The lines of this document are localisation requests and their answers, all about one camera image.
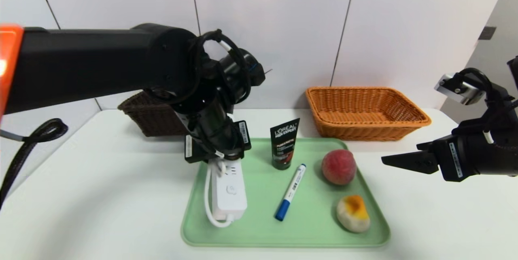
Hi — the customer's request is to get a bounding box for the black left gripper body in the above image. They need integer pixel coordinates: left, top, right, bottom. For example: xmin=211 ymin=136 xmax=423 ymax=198
xmin=184 ymin=103 xmax=252 ymax=164

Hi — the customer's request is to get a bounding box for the white power strip with cable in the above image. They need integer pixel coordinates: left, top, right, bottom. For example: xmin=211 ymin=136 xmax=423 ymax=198
xmin=204 ymin=158 xmax=248 ymax=228

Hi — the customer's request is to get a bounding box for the black face wash tube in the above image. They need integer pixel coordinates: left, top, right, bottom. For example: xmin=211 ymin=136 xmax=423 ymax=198
xmin=270 ymin=118 xmax=300 ymax=170

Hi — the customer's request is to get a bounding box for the white marker with blue cap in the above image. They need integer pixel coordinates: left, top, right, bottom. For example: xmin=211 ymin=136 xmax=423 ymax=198
xmin=275 ymin=163 xmax=307 ymax=221

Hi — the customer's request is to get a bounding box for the red peach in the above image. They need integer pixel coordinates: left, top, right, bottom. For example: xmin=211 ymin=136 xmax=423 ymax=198
xmin=321 ymin=149 xmax=357 ymax=186

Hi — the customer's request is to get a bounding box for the cream bun with orange top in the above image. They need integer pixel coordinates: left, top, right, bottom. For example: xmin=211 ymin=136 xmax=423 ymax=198
xmin=336 ymin=194 xmax=371 ymax=233

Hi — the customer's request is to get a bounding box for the dark brown wicker basket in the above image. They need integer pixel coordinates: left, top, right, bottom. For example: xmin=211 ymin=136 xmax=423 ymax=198
xmin=117 ymin=89 xmax=191 ymax=137

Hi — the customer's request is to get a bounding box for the orange wicker basket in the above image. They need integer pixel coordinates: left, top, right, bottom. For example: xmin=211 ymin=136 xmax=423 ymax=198
xmin=306 ymin=87 xmax=432 ymax=142

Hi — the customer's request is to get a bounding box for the light green plastic tray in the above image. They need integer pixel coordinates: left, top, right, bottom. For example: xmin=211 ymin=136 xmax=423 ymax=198
xmin=181 ymin=137 xmax=391 ymax=248

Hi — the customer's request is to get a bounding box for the black left camera cable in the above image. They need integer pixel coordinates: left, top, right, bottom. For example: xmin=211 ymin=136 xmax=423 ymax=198
xmin=189 ymin=30 xmax=255 ymax=105

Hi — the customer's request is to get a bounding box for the black camera cable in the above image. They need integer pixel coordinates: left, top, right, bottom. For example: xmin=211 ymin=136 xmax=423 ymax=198
xmin=189 ymin=30 xmax=255 ymax=105
xmin=455 ymin=68 xmax=511 ymax=105

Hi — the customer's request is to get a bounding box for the black braided left arm hose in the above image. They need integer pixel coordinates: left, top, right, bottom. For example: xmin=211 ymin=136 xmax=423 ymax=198
xmin=0 ymin=118 xmax=68 ymax=211

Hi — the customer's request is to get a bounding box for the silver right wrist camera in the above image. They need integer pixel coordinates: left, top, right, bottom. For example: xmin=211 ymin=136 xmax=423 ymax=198
xmin=434 ymin=73 xmax=486 ymax=105

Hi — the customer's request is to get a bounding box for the black right camera cable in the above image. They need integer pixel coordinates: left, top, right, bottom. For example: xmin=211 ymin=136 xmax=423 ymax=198
xmin=455 ymin=68 xmax=511 ymax=105

